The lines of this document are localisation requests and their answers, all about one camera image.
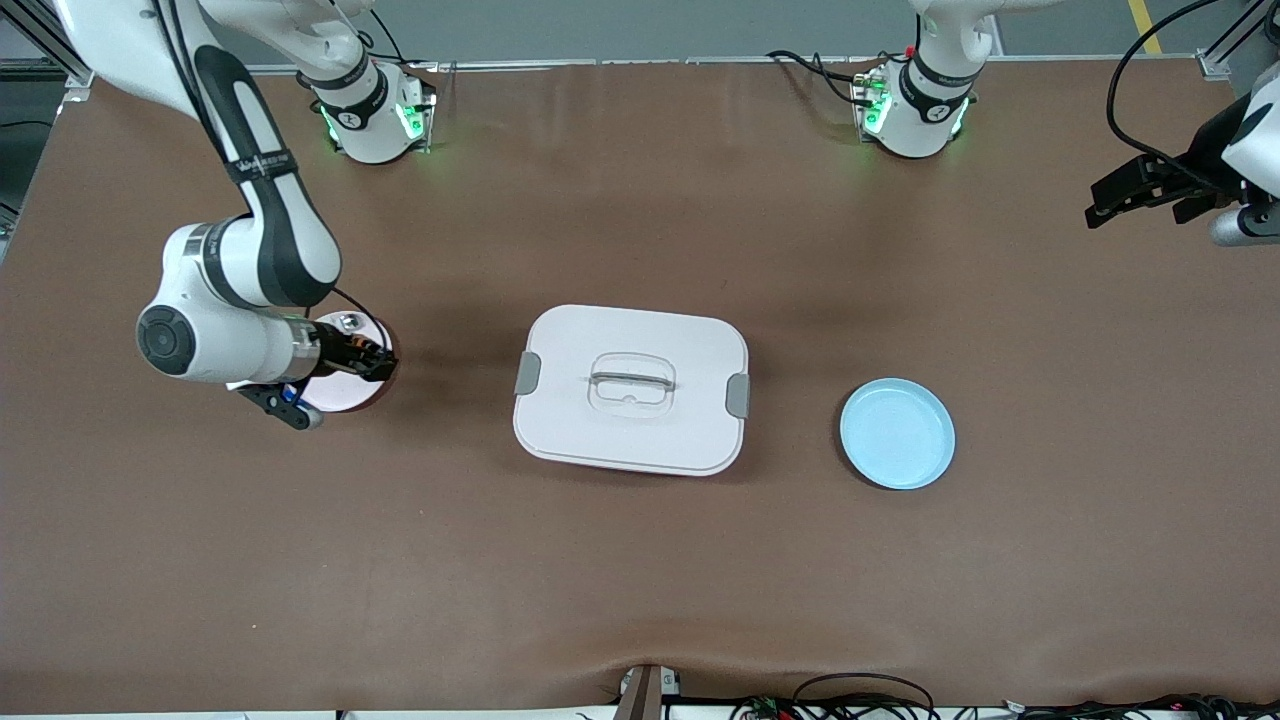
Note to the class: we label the white lidded storage box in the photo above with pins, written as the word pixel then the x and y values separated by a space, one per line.
pixel 630 440

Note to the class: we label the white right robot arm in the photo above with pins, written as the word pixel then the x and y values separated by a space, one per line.
pixel 230 345

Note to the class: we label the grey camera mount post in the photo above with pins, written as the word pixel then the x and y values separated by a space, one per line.
pixel 645 695

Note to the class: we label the brown table mat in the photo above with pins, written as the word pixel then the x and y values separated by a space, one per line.
pixel 200 550

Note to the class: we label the light blue round plate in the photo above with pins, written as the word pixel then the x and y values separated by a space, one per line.
pixel 897 433

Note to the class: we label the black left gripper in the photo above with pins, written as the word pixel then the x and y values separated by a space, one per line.
pixel 1207 143

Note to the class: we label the metal table edge rail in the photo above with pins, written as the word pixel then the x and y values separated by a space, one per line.
pixel 650 62

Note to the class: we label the pink round plate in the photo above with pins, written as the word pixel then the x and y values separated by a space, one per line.
pixel 345 395

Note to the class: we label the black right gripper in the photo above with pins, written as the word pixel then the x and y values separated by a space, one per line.
pixel 336 350

